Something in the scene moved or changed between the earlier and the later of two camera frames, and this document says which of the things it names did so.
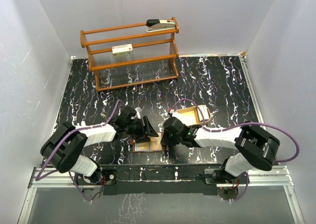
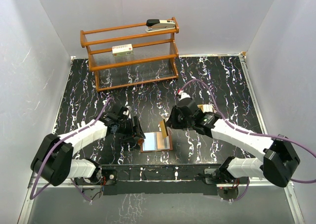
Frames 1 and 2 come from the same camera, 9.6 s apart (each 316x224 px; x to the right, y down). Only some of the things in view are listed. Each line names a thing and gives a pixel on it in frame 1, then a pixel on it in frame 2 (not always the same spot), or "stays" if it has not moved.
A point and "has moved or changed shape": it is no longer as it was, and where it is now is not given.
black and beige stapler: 157,24 stays
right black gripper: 166,141 -> 172,122
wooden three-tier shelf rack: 129,56 stays
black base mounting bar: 171,179 stays
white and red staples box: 122,50 stays
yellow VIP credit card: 155,144 has moved or changed shape
